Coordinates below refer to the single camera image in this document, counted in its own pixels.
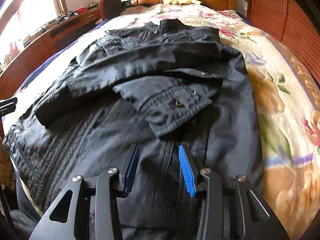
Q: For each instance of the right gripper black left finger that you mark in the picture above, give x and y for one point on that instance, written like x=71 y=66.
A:
x=68 y=215

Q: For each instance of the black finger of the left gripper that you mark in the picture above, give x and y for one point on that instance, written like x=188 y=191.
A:
x=8 y=101
x=7 y=109

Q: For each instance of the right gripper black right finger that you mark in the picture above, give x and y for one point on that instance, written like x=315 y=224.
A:
x=232 y=208

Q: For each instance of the dark navy jacket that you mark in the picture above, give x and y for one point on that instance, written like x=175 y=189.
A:
x=158 y=86

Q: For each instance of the long wooden dresser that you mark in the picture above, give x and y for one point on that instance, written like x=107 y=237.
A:
x=42 y=48

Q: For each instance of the floral bedspread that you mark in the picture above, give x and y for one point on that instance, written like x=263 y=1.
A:
x=288 y=120

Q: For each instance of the red item on dresser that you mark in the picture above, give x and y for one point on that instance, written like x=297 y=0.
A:
x=81 y=10

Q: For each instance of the dark wooden chair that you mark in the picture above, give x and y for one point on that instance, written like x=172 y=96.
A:
x=109 y=8

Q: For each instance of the wooden louvered wardrobe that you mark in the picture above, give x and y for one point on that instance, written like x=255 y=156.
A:
x=287 y=23

